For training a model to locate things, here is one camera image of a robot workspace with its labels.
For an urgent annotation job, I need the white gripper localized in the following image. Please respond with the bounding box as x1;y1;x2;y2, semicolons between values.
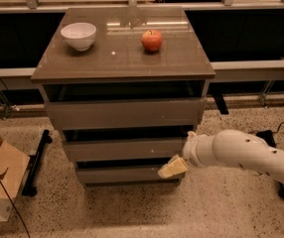
158;131;215;179

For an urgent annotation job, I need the grey drawer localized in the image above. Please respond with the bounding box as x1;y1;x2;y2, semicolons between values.
74;164;188;184
46;98;206;130
63;137;186;162

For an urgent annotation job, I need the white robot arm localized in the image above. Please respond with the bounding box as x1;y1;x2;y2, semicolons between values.
158;130;284;183

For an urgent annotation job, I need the grey top drawer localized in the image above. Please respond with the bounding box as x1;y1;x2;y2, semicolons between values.
46;98;206;130

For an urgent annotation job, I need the grey bottom drawer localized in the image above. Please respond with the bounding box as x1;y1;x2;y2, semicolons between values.
74;164;188;184

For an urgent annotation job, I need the grey drawer cabinet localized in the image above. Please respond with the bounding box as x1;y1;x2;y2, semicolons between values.
31;6;216;187

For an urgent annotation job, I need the black table leg behind cabinet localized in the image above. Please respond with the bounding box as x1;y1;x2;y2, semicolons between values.
213;94;228;115

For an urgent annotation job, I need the black floor bar right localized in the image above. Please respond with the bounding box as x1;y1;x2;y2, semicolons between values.
275;181;284;199

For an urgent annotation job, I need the black floor bar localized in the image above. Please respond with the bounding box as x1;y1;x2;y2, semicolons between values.
22;130;53;196
275;181;284;199

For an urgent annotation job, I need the red apple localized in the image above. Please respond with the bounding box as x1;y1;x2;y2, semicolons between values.
141;30;163;52

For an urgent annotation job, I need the black floor bar left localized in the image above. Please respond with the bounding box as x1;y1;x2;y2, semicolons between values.
22;130;53;196

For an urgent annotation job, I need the white ceramic bowl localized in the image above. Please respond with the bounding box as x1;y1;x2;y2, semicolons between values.
61;23;96;51

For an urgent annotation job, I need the black cable on floor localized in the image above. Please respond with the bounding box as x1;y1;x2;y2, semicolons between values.
247;120;284;149

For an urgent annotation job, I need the grey horizontal rail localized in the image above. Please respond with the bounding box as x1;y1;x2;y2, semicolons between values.
0;59;284;90

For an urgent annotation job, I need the black cable left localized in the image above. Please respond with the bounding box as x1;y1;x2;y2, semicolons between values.
0;61;32;238

